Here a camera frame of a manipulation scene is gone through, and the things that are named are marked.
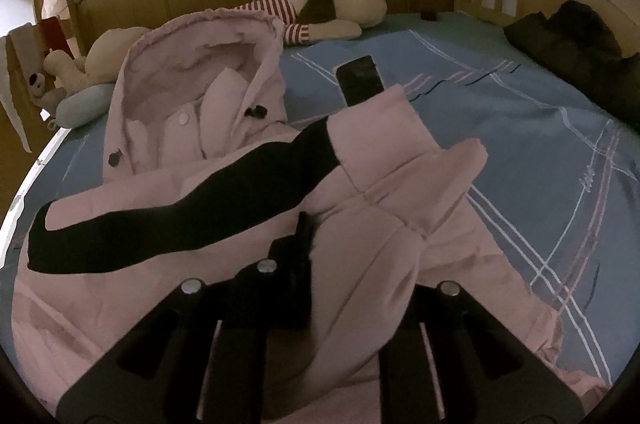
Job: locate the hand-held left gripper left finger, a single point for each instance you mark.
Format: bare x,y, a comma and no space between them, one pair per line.
295,284

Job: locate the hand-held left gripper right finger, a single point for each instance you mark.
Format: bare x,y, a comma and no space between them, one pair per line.
435,309

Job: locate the pink hooded jacket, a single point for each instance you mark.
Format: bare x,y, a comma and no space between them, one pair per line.
200,184

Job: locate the dark clothes pile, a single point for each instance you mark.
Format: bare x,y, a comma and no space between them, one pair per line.
575,34

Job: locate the blue plaid bed sheet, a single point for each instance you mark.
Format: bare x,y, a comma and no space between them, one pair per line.
500,114

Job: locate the grey neck pillow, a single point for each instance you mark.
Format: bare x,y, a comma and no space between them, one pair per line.
82,107

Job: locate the large beige striped plush toy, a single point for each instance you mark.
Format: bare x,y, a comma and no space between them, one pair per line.
345,2

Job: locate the small dark object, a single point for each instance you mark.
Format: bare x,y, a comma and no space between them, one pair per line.
429,13

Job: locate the small beige plush dog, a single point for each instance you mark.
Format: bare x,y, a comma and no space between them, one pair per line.
42,89

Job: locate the white hanging cloth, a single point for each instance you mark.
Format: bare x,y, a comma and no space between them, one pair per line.
12,94

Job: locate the red hanging item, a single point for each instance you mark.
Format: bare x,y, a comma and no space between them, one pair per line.
54,35

